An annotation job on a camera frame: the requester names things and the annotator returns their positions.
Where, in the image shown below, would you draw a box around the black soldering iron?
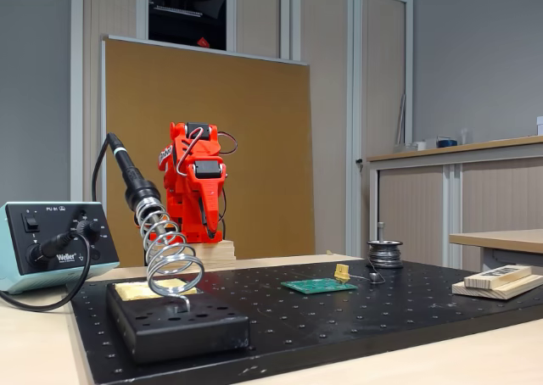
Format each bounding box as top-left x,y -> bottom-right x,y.
105,132 -> 171,242

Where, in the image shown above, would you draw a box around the green circuit board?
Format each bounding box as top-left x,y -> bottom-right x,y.
280,277 -> 359,295

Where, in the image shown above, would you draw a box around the teal Weller soldering station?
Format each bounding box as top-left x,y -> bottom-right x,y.
0,201 -> 120,295

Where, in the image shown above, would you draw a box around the metal spring iron holder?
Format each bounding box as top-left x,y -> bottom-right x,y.
125,180 -> 205,314

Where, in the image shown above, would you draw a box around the yellow cleaning sponge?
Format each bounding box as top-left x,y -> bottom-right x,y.
115,277 -> 199,304

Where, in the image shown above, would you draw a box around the black iron stand base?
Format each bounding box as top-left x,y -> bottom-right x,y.
105,279 -> 250,365

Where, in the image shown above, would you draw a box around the tall beige shutter cabinet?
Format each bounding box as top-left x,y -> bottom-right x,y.
70,0 -> 415,259

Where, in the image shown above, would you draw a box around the black perforated breadboard plate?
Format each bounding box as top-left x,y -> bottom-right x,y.
70,259 -> 543,385

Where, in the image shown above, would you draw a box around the low beige sideboard cabinet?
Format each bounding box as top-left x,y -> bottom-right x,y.
367,135 -> 543,271

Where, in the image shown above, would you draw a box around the printed Kapla wooden plank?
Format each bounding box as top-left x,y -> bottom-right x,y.
463,265 -> 534,289

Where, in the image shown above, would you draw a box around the wooden blocks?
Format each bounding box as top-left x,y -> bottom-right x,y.
451,273 -> 543,301

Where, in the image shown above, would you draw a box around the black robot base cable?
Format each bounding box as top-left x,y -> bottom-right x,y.
216,187 -> 228,237

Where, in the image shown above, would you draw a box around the white looped servo wire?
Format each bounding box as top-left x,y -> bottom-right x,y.
175,126 -> 205,177

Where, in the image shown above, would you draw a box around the red black servo wire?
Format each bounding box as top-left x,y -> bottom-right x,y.
216,130 -> 239,156

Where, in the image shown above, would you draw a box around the black soldering iron cable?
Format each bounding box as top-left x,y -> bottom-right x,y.
0,133 -> 115,314

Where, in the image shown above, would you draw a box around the thin solder wire strand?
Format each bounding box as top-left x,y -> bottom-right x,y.
347,265 -> 387,286

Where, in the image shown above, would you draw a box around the solder wire spool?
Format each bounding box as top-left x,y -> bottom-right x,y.
367,239 -> 405,270

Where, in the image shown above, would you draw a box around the grey rods against wall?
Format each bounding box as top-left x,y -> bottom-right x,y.
395,94 -> 408,147

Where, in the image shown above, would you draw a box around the wooden desk grey frame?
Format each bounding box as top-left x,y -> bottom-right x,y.
448,228 -> 543,273

